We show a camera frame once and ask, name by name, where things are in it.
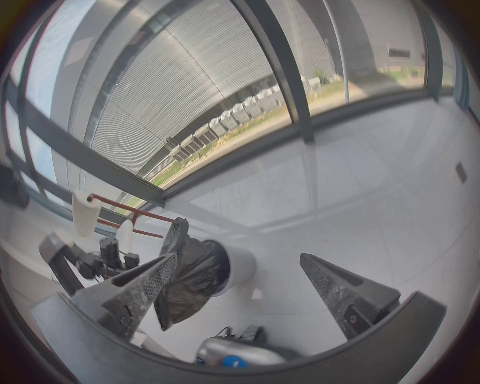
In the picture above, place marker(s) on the white trash bin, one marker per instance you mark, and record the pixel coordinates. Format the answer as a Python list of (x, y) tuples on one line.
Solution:
[(242, 264)]

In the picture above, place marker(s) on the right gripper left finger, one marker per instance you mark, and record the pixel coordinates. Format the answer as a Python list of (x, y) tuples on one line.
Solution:
[(144, 288)]

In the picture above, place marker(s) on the black plastic bag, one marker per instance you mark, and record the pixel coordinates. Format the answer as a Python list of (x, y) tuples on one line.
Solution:
[(191, 277)]

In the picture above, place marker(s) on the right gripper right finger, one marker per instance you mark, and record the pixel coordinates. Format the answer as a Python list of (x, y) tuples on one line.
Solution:
[(337, 292)]

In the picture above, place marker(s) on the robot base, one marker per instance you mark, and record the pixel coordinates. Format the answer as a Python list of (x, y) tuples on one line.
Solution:
[(225, 348)]

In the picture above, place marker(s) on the window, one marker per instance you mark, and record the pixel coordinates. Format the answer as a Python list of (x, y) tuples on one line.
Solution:
[(300, 116)]

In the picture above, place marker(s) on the white cushioned wooden chair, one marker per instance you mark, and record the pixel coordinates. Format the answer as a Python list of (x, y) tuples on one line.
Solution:
[(84, 213)]

